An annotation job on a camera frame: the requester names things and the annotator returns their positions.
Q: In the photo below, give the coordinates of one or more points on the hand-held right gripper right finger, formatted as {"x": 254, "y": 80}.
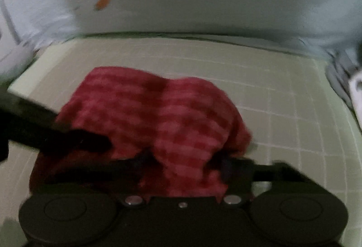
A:
{"x": 243, "y": 170}

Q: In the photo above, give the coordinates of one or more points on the red checked cloth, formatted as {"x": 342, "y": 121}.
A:
{"x": 175, "y": 122}

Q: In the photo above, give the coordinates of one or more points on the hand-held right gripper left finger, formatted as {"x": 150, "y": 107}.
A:
{"x": 113, "y": 168}

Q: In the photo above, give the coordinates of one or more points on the blue denim jeans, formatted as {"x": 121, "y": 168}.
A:
{"x": 339, "y": 77}

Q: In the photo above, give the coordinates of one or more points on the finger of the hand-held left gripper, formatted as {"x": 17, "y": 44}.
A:
{"x": 82, "y": 141}

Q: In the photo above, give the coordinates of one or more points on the white shirt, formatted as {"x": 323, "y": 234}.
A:
{"x": 357, "y": 88}

